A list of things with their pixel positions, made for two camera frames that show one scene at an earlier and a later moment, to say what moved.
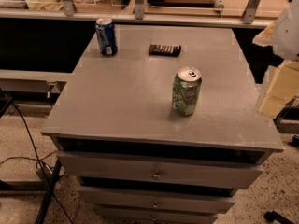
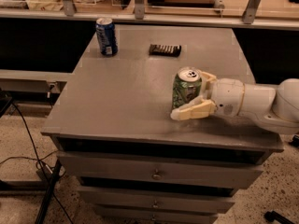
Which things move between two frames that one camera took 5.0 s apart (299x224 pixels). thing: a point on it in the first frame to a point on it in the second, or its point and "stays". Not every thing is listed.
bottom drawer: x=158 y=214 stays
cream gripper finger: x=264 y=37 to x=206 y=83
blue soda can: x=106 y=36 stays
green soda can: x=185 y=91 stays
